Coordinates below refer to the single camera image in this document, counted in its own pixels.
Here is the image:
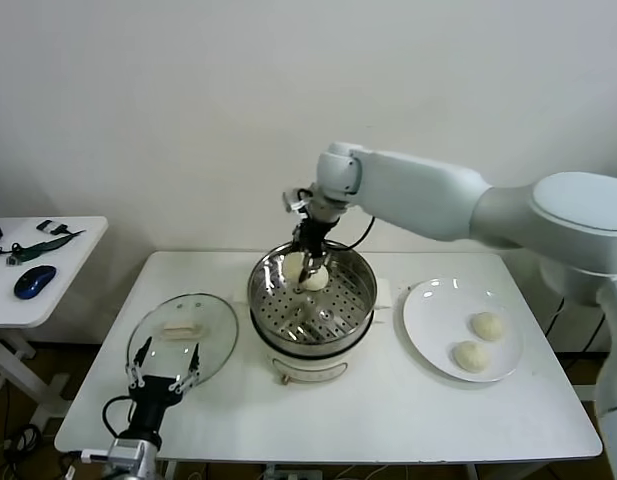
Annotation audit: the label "blue computer mouse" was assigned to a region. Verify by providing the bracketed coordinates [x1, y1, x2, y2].
[13, 265, 57, 301]

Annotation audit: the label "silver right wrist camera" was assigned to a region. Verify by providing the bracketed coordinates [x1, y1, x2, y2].
[281, 187, 309, 214]

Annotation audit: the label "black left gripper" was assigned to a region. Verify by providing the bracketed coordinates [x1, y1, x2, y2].
[123, 336, 201, 439]

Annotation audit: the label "steel steamer pot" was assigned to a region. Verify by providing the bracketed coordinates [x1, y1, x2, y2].
[231, 273, 392, 387]

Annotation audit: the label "black and white badge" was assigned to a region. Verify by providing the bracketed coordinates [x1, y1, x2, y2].
[35, 218, 70, 236]

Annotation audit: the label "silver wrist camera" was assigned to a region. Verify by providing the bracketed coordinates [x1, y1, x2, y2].
[80, 448, 115, 465]
[281, 187, 309, 214]

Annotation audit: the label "white round plate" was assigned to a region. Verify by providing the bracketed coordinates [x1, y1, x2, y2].
[401, 277, 525, 384]

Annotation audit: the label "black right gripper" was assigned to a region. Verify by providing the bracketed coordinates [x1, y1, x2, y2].
[292, 217, 338, 287]

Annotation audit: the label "black floor cables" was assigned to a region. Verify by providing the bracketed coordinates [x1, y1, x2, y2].
[0, 424, 44, 459]

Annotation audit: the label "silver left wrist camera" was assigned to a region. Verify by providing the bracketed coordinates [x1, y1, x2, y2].
[80, 448, 115, 465]

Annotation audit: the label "perforated steel steamer basket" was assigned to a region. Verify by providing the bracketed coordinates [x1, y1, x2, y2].
[246, 239, 378, 352]

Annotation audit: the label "white side table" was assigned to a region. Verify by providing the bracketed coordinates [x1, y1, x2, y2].
[0, 216, 109, 426]

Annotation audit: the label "white steamed baozi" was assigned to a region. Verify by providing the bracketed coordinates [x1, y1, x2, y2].
[451, 340, 490, 374]
[300, 267, 332, 292]
[282, 252, 309, 282]
[470, 311, 505, 343]

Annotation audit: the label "glass lid with white handle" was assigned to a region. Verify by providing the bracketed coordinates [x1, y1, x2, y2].
[127, 293, 239, 386]

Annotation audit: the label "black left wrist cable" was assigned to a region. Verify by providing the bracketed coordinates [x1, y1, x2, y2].
[101, 394, 138, 442]

